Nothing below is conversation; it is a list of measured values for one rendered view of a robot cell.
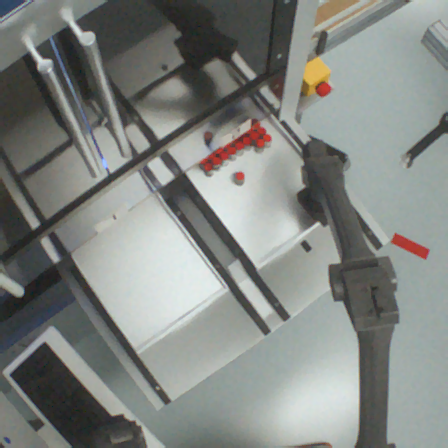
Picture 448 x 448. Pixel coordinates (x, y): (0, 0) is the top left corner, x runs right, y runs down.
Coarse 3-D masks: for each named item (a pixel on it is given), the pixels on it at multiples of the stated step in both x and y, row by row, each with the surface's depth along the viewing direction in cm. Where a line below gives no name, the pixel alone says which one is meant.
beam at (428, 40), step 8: (432, 24) 226; (440, 24) 226; (432, 32) 225; (440, 32) 225; (424, 40) 233; (432, 40) 228; (440, 40) 224; (432, 48) 232; (440, 48) 227; (440, 56) 230; (440, 64) 234
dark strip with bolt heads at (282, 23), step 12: (276, 0) 117; (288, 0) 119; (276, 12) 121; (288, 12) 124; (276, 24) 126; (288, 24) 129; (276, 36) 131; (288, 36) 134; (276, 48) 136; (276, 60) 142
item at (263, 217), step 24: (264, 120) 179; (288, 144) 178; (192, 168) 176; (240, 168) 176; (264, 168) 176; (288, 168) 176; (216, 192) 175; (240, 192) 175; (264, 192) 175; (288, 192) 175; (216, 216) 172; (240, 216) 173; (264, 216) 173; (288, 216) 173; (240, 240) 171; (264, 240) 171; (288, 240) 171; (264, 264) 170
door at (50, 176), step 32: (32, 64) 88; (0, 96) 89; (32, 96) 95; (0, 128) 96; (32, 128) 103; (64, 128) 110; (0, 160) 104; (32, 160) 112; (64, 160) 120; (0, 192) 113; (32, 192) 122; (64, 192) 132; (0, 224) 123; (32, 224) 134; (0, 256) 136
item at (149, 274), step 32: (128, 224) 173; (160, 224) 173; (96, 256) 171; (128, 256) 170; (160, 256) 171; (192, 256) 171; (96, 288) 168; (128, 288) 169; (160, 288) 169; (192, 288) 169; (224, 288) 168; (128, 320) 167; (160, 320) 167
